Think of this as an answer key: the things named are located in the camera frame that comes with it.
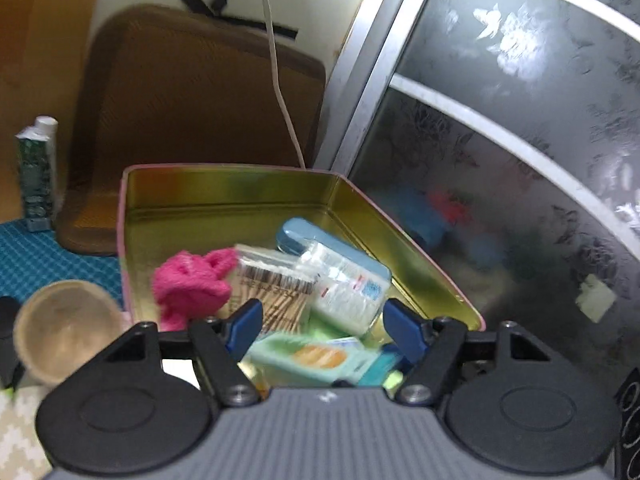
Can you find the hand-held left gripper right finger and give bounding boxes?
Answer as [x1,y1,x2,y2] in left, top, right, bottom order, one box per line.
[382,298,554,407]

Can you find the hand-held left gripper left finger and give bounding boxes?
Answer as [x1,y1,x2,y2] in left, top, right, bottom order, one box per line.
[102,299,265,407]

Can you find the cotton swab packet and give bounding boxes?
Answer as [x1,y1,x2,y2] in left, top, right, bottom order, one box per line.
[230,243,322,337]

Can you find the green wet wipe packet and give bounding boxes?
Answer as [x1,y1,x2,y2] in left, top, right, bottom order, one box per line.
[245,332,382,387]

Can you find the pink knitted cloth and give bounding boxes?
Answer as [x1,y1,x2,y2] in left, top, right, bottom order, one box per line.
[151,247,239,332]

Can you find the clear white tissue packet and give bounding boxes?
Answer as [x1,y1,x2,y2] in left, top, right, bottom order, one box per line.
[297,240,389,337]

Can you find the pink gold tin box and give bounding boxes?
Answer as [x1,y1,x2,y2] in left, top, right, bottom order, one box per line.
[118,162,487,392]

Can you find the teal small packet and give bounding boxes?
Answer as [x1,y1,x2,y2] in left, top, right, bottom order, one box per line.
[357,351,406,387]

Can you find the light blue plastic case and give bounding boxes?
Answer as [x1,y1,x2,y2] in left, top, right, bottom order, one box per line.
[276,217,393,287]

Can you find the beige cup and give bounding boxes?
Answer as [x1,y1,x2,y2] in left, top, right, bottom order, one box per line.
[13,280,126,387]

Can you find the blue woven mat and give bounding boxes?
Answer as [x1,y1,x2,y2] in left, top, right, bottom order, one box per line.
[0,219,125,307]

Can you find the brown seat cushion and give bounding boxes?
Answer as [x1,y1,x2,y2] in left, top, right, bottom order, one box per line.
[55,4,329,257]

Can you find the black object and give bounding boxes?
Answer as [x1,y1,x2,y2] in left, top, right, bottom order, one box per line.
[0,296,24,390]

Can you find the frosted glass sliding door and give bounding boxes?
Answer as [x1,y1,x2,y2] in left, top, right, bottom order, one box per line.
[314,0,640,412]

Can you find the white green patterned mat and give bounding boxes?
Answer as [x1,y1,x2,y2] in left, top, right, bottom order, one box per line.
[0,384,54,480]

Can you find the green white carton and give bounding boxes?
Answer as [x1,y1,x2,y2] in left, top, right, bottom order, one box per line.
[15,115,60,233]

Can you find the black tape strips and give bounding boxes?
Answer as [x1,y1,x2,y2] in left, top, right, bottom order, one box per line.
[167,0,300,40]

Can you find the white cable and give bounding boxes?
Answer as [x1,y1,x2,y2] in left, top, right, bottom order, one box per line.
[254,0,307,170]

